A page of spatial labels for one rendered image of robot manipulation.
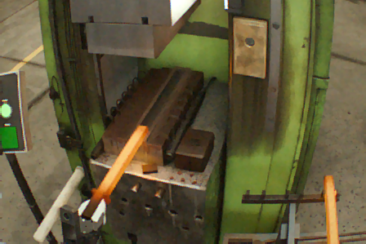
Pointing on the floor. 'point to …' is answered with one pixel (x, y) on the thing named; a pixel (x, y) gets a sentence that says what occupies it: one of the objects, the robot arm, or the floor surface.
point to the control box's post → (27, 192)
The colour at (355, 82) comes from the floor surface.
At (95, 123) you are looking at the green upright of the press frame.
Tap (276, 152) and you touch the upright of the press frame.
